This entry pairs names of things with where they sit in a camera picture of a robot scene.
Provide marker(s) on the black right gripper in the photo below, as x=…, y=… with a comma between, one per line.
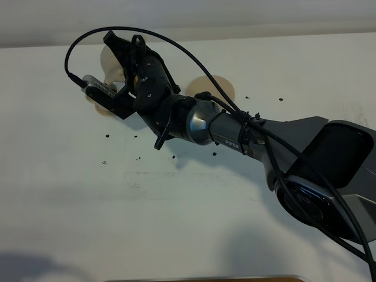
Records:
x=148, y=80

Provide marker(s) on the beige ceramic teapot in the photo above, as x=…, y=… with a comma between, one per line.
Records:
x=113, y=71

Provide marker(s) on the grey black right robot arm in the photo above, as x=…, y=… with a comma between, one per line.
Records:
x=323, y=172

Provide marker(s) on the beige left teacup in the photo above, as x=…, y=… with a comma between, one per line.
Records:
x=89, y=99

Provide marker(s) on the beige left cup saucer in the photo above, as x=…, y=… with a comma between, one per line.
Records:
x=103, y=111

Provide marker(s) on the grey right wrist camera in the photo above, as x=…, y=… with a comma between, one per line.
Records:
x=105, y=95

